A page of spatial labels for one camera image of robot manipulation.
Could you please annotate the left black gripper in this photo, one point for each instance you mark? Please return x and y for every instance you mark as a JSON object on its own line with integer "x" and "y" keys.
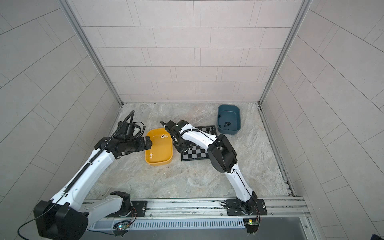
{"x": 142, "y": 145}

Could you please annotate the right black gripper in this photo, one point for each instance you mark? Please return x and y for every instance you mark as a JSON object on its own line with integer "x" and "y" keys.
{"x": 181, "y": 149}

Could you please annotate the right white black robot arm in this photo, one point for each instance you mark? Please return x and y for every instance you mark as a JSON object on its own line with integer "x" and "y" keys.
{"x": 223, "y": 158}

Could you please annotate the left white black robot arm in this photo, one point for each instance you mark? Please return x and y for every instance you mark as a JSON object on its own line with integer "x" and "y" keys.
{"x": 63, "y": 217}

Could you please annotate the left green circuit board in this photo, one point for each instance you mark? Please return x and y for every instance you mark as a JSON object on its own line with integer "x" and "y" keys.
{"x": 122, "y": 226}

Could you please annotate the right circuit board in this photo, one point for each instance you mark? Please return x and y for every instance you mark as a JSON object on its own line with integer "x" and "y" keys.
{"x": 251, "y": 225}

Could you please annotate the yellow plastic tray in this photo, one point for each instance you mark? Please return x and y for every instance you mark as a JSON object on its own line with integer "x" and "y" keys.
{"x": 162, "y": 149}

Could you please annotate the teal plastic bin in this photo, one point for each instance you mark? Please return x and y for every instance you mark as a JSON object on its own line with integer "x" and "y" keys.
{"x": 229, "y": 119}

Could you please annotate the ventilation grille strip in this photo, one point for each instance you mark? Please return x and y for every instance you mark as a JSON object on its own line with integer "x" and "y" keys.
{"x": 187, "y": 224}

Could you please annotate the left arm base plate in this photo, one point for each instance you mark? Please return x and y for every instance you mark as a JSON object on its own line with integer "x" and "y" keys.
{"x": 138, "y": 209}

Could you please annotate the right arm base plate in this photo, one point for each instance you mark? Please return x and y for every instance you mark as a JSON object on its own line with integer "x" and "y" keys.
{"x": 233, "y": 207}

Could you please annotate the aluminium mounting rail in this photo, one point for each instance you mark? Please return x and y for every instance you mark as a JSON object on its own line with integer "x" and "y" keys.
{"x": 198, "y": 208}

